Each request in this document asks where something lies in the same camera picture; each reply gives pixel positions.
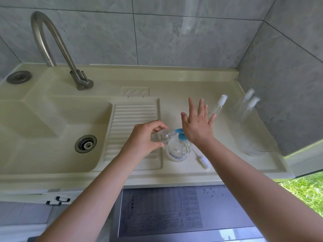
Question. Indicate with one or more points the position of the person's left hand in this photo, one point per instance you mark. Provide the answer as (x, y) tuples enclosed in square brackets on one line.
[(140, 141)]

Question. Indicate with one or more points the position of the person's right hand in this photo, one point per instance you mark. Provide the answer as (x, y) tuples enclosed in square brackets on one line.
[(198, 126)]

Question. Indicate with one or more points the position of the small clear bottle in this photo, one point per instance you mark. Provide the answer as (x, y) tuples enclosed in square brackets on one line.
[(219, 105), (246, 117), (164, 136), (239, 109)]

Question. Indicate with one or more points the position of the clear hand sanitizer pump bottle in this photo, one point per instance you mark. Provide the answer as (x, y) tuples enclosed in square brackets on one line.
[(178, 151)]

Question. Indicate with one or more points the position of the white spray cap with tube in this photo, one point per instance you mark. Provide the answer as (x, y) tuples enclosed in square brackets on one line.
[(254, 102), (249, 94), (204, 162)]

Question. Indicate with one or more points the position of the person's right forearm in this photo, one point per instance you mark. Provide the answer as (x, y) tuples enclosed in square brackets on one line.
[(257, 189)]

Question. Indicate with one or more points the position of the person's left forearm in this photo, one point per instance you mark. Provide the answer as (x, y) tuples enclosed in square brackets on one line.
[(80, 204)]

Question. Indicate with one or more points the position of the steel sink drain strainer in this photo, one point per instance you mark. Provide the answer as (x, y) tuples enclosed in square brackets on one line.
[(85, 144)]

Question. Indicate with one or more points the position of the grey washing machine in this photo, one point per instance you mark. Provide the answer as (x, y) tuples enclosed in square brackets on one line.
[(222, 211)]

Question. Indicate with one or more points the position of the cream sink with washboard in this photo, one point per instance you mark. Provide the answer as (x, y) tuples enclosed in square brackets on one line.
[(30, 128)]

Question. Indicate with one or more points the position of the curved steel faucet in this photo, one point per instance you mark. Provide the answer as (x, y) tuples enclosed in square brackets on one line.
[(63, 50)]

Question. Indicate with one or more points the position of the glass window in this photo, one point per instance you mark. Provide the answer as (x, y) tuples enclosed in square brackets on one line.
[(305, 183)]

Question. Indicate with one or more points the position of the white cabinet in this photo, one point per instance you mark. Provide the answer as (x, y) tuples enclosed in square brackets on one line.
[(25, 197)]

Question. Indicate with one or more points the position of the round steel hole cover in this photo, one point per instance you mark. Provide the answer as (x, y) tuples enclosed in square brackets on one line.
[(19, 77)]

